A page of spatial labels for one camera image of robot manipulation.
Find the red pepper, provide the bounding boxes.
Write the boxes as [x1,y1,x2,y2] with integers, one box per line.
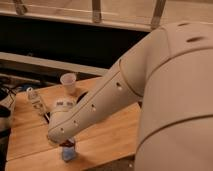
[60,139,75,147]

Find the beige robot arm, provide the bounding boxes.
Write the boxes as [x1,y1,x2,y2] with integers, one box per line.
[48,21,213,171]

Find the wooden board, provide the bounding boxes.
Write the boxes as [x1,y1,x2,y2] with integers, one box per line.
[4,77,142,171]

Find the black cables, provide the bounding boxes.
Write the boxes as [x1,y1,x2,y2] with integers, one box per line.
[0,75,18,118]

